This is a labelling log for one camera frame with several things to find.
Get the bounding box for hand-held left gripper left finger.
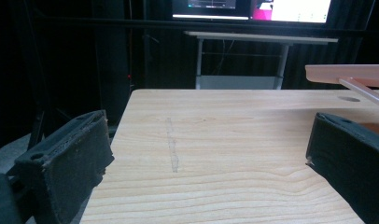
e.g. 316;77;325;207
7;109;115;224

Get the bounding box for computer monitor with dark screen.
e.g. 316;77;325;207
172;0;251;21

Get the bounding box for pink plastic rack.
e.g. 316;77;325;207
304;63;379;108

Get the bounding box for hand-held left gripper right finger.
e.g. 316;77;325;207
305;112;379;224

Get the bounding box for white metal-framed table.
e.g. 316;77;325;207
183;30;339;91

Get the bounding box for computer monitor with white screen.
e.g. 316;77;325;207
250;0;332;24

